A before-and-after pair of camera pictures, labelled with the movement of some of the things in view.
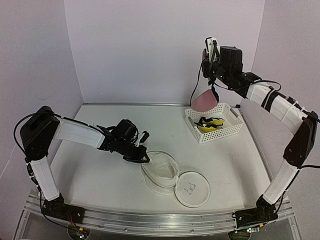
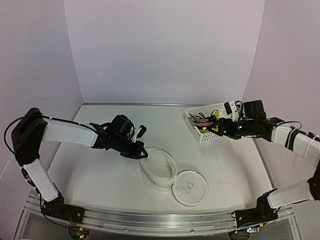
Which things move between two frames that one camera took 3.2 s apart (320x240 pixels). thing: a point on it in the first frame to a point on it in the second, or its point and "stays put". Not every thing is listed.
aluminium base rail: x=149 y=222 stays put
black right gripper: x=206 y=72 to x=222 y=122
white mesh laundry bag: x=162 y=177 stays put
